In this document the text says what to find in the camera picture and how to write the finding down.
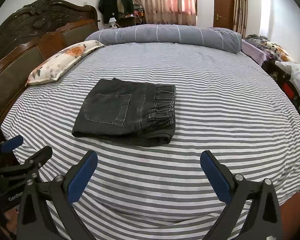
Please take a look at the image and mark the dark grey denim pants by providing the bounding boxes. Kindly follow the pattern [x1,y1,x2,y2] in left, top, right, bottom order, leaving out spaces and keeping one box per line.
[72,78,176,147]

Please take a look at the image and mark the floral white orange pillow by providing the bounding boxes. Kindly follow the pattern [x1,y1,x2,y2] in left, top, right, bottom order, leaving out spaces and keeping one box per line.
[27,40,104,86]

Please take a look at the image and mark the dark carved wooden headboard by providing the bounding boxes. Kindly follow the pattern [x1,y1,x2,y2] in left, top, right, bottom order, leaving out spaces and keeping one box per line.
[0,0,98,126]

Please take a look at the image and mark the grey white striped bed sheet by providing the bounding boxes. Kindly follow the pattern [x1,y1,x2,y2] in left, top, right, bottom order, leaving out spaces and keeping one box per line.
[1,43,300,239]

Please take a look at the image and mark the lilac sheet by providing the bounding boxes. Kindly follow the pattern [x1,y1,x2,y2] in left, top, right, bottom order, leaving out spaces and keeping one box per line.
[242,40,273,67]

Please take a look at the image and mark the pile of patterned bedding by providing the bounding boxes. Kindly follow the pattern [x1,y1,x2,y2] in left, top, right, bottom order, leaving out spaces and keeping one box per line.
[245,34,296,63]

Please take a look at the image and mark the dark clothes on rack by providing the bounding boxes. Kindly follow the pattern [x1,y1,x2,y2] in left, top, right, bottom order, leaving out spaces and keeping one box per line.
[98,0,146,28]

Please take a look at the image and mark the grey rolled duvet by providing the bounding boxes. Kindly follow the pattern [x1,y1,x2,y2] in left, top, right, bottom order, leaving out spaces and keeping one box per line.
[86,24,242,54]

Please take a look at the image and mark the brown side curtain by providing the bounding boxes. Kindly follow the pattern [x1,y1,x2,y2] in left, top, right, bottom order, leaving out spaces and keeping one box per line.
[233,0,248,38]

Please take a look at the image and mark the brown wooden door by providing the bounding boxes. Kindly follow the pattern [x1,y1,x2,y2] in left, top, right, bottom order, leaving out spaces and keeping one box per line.
[213,0,234,30]

